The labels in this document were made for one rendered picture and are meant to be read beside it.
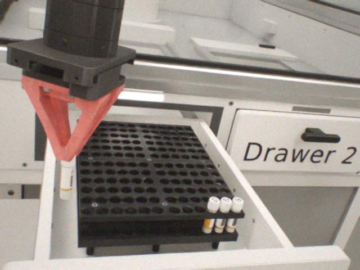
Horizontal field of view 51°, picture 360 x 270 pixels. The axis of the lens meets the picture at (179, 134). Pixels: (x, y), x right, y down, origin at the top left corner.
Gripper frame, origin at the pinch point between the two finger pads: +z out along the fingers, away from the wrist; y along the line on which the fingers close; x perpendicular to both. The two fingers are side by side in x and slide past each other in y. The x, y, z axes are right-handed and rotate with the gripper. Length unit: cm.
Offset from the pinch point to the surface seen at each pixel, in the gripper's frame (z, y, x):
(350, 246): 85, -144, 90
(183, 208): 6.4, -6.6, 11.1
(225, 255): 3.8, 2.4, 15.8
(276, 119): 2.0, -34.8, 20.9
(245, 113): 1.6, -32.1, 15.5
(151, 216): 6.6, -3.6, 8.2
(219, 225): 7.9, -7.8, 15.3
